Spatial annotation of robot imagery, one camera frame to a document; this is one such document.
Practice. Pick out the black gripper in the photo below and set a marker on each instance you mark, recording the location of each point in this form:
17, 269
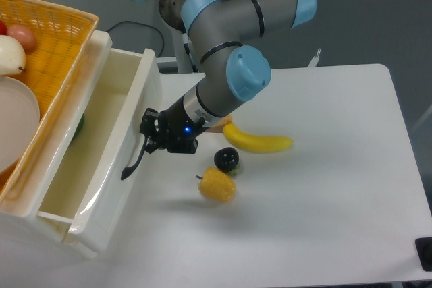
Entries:
176, 128

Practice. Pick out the white top drawer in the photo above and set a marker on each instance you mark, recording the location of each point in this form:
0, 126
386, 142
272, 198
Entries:
87, 195

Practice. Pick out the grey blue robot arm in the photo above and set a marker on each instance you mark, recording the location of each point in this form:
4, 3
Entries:
234, 71

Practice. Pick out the white drawer cabinet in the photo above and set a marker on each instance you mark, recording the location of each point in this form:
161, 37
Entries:
44, 193

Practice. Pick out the green toy bell pepper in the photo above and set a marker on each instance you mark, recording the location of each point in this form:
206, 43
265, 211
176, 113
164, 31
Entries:
79, 127

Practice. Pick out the toy bread slice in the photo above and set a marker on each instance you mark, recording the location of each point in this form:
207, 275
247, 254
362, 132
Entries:
218, 127

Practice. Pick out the yellow toy bell pepper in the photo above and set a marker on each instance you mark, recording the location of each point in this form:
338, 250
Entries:
216, 184

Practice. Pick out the black toy eggplant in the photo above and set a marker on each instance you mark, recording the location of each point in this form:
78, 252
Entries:
227, 160

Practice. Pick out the yellow toy banana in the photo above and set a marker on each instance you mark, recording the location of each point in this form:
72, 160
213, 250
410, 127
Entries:
255, 143

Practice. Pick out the pink plate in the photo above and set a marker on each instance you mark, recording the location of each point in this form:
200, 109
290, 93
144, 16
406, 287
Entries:
20, 116

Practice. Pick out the orange woven basket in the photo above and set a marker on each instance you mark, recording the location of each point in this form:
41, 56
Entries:
62, 35

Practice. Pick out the white toy pear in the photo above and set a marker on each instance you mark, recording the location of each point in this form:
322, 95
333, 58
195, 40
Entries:
13, 56

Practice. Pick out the metal table clamp right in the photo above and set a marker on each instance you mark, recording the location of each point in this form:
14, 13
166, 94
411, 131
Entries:
315, 59

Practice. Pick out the red toy fruit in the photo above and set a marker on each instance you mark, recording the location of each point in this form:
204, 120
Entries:
3, 28

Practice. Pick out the black object at table edge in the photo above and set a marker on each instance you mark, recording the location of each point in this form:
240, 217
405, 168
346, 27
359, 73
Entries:
424, 250

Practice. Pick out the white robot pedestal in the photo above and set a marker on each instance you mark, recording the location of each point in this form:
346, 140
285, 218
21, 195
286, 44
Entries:
169, 11

